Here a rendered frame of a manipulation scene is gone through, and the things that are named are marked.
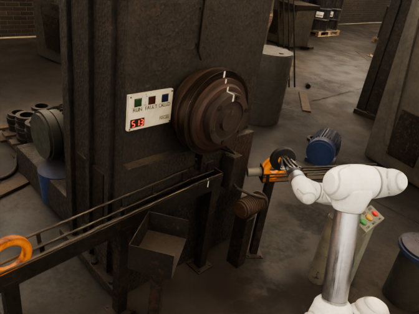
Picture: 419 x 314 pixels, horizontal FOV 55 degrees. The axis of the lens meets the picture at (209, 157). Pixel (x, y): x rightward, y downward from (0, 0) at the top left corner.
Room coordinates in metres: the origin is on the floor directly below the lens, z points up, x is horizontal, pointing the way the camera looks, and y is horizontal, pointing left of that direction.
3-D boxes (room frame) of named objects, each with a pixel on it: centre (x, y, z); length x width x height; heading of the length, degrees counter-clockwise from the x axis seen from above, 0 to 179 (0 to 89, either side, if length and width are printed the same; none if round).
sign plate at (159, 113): (1.82, 0.32, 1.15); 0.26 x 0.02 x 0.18; 137
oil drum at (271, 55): (4.90, -0.53, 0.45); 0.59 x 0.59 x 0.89
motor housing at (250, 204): (2.15, -0.31, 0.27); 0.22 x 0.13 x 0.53; 137
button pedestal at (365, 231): (2.01, -0.99, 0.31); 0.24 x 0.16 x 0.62; 137
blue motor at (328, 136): (3.94, -1.20, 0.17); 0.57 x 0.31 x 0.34; 157
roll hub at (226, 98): (1.94, -0.06, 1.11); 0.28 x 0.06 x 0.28; 137
